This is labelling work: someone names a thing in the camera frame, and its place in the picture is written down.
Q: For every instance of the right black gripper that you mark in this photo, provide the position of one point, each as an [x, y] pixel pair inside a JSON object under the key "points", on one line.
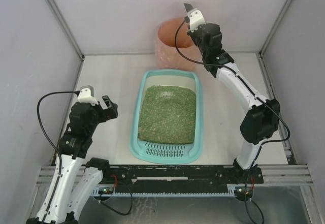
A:
{"points": [[188, 7]]}

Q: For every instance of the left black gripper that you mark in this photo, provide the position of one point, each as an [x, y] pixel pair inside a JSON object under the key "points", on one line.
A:
{"points": [[106, 109]]}

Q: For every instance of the black litter scoop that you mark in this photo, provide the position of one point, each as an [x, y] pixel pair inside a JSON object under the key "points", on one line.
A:
{"points": [[188, 7]]}

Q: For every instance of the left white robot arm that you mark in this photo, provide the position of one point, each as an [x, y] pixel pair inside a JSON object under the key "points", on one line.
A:
{"points": [[65, 199]]}

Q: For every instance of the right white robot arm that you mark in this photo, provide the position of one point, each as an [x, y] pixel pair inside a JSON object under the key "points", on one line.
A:
{"points": [[261, 119]]}

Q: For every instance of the green cat litter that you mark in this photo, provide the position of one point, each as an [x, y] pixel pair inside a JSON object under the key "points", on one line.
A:
{"points": [[168, 115]]}

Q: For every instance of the teal plastic litter box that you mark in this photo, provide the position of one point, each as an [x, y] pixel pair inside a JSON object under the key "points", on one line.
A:
{"points": [[168, 154]]}

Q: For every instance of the pink lined trash bin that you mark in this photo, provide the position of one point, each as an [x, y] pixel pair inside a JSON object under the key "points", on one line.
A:
{"points": [[171, 37]]}

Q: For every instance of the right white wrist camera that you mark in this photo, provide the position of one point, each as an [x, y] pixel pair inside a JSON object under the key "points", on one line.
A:
{"points": [[194, 19]]}

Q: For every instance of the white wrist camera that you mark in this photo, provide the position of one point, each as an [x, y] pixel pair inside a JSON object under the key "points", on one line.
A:
{"points": [[194, 19], [86, 95]]}

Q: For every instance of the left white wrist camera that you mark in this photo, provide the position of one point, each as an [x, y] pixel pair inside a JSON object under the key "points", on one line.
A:
{"points": [[86, 95]]}

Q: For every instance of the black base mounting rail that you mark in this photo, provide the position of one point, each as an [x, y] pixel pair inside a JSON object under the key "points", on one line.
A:
{"points": [[181, 178]]}

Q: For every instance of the white slotted cable duct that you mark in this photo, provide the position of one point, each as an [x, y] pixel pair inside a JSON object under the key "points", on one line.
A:
{"points": [[231, 191]]}

